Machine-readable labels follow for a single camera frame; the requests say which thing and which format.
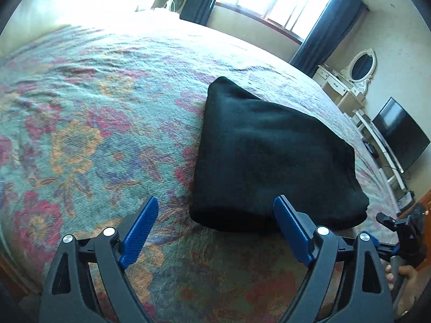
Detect white television stand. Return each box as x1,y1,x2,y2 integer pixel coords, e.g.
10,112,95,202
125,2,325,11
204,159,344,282
351,108,415,211

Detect black flat television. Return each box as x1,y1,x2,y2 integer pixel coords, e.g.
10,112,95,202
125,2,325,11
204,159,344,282
371,96,431,173

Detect cream tufted headboard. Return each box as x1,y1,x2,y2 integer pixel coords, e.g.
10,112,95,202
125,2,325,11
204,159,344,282
0,0,160,46

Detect white round fan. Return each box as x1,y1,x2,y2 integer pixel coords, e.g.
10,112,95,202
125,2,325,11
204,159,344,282
166,0,186,15

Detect person's right hand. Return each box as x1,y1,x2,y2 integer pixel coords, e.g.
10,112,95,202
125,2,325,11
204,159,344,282
385,264,422,322

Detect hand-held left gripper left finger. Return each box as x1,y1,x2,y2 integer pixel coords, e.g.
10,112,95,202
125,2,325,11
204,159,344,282
39,195,159,323

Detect white dressing table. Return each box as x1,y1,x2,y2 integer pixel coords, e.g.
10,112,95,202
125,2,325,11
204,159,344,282
312,64,367,109

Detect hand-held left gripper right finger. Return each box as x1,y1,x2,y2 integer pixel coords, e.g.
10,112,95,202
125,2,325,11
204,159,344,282
273,194,394,323

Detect black pants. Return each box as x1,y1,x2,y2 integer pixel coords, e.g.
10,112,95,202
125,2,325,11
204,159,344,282
189,76,370,233

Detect oval white-framed mirror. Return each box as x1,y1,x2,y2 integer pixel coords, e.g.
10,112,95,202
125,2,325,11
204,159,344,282
339,48,377,95

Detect floral bed blanket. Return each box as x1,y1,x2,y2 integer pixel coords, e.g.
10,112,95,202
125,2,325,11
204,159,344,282
0,8,401,323

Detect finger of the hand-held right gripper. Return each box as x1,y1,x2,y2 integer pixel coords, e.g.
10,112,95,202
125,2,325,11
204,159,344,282
376,212,398,231

